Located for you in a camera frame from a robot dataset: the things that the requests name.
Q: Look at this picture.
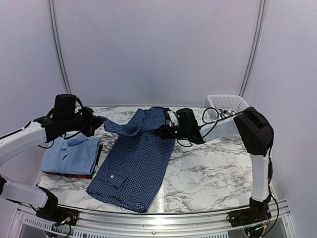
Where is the folded red black plaid shirt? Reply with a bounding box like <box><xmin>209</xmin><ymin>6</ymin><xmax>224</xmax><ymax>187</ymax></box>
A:
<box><xmin>45</xmin><ymin>144</ymin><xmax>103</xmax><ymax>179</ymax></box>

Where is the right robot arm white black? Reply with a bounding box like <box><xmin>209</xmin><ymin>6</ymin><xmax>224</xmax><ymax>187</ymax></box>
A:
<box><xmin>156</xmin><ymin>107</ymin><xmax>274</xmax><ymax>222</ymax></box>

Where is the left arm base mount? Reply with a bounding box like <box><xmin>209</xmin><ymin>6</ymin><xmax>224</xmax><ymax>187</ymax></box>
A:
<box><xmin>36</xmin><ymin>206</ymin><xmax>79</xmax><ymax>226</ymax></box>

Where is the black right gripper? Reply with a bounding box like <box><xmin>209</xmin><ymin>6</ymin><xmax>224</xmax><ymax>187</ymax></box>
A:
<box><xmin>154</xmin><ymin>124</ymin><xmax>188</xmax><ymax>140</ymax></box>

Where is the blue checkered long sleeve shirt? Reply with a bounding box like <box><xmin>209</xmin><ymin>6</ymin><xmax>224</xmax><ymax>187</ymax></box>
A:
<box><xmin>86</xmin><ymin>107</ymin><xmax>175</xmax><ymax>213</ymax></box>

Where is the folded light blue shirt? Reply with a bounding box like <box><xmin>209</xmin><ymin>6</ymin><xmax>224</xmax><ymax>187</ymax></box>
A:
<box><xmin>41</xmin><ymin>134</ymin><xmax>101</xmax><ymax>175</ymax></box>

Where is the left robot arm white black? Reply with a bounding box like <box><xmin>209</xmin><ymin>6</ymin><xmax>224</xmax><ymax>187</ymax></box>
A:
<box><xmin>0</xmin><ymin>94</ymin><xmax>104</xmax><ymax>221</ymax></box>

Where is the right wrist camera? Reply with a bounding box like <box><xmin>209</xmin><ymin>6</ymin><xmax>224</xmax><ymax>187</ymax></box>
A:
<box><xmin>164</xmin><ymin>108</ymin><xmax>179</xmax><ymax>127</ymax></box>

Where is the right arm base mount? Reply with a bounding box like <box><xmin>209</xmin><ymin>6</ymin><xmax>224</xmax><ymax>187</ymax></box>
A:
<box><xmin>226</xmin><ymin>207</ymin><xmax>272</xmax><ymax>227</ymax></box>

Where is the white plastic mesh basket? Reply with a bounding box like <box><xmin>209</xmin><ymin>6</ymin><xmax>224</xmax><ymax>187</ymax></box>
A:
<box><xmin>204</xmin><ymin>94</ymin><xmax>249</xmax><ymax>141</ymax></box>

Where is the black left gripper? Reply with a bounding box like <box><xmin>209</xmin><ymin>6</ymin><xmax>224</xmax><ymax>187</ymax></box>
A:
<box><xmin>62</xmin><ymin>106</ymin><xmax>106</xmax><ymax>137</ymax></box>

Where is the black white plaid shirt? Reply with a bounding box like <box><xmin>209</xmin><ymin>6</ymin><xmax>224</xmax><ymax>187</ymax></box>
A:
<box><xmin>218</xmin><ymin>109</ymin><xmax>236</xmax><ymax>118</ymax></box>

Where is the right aluminium corner post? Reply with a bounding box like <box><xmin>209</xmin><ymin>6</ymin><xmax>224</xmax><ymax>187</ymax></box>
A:
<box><xmin>239</xmin><ymin>0</ymin><xmax>267</xmax><ymax>98</ymax></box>

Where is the aluminium corner post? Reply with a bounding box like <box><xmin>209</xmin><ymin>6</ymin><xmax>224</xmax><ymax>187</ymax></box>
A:
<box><xmin>47</xmin><ymin>0</ymin><xmax>72</xmax><ymax>94</ymax></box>
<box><xmin>239</xmin><ymin>0</ymin><xmax>267</xmax><ymax>98</ymax></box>

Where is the left aluminium corner post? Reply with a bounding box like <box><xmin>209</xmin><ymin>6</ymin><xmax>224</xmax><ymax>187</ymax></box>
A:
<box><xmin>47</xmin><ymin>0</ymin><xmax>72</xmax><ymax>94</ymax></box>

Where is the aluminium front frame rail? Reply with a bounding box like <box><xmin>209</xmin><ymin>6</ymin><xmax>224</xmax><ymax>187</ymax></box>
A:
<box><xmin>8</xmin><ymin>199</ymin><xmax>299</xmax><ymax>238</ymax></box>

